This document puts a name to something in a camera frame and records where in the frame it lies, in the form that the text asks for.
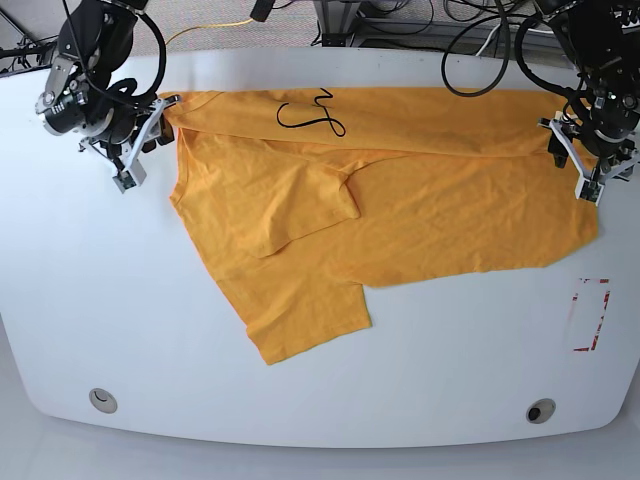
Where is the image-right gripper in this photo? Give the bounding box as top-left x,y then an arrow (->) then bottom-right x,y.
538,113 -> 639,186

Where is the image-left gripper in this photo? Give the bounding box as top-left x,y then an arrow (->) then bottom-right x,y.
79,94 -> 181,175

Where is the orange T-shirt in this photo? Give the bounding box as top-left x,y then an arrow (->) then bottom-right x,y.
166,88 -> 599,365

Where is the red tape rectangle marking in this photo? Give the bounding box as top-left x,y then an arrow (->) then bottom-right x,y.
565,278 -> 611,353

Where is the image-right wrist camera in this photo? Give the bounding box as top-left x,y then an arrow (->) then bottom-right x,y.
575,177 -> 605,206

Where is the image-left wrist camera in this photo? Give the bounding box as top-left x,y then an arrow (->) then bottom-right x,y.
112,170 -> 147,194

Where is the black arm cable image-right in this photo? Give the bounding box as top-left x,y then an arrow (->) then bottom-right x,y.
440,0 -> 591,109

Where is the yellow cable on floor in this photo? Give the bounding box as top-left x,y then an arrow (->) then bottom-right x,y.
164,18 -> 251,46

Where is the aluminium frame stand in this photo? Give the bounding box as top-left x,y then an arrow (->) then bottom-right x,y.
313,1 -> 497,51

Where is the right table cable grommet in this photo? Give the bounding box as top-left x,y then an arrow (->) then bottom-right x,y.
525,398 -> 556,425

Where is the table cable grommet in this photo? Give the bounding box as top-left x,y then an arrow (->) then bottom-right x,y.
89,388 -> 118,414
525,398 -> 556,425

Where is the left table cable grommet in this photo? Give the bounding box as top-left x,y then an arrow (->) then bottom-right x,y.
89,388 -> 118,414

